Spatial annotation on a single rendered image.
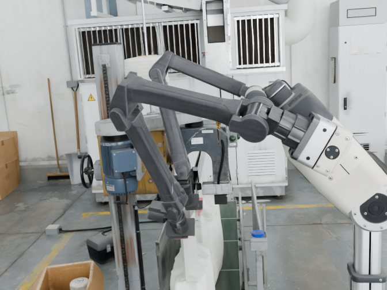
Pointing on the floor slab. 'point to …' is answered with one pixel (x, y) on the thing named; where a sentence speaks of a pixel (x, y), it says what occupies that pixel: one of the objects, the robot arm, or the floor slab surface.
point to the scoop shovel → (73, 165)
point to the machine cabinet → (276, 52)
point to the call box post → (259, 270)
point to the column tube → (113, 79)
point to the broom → (56, 151)
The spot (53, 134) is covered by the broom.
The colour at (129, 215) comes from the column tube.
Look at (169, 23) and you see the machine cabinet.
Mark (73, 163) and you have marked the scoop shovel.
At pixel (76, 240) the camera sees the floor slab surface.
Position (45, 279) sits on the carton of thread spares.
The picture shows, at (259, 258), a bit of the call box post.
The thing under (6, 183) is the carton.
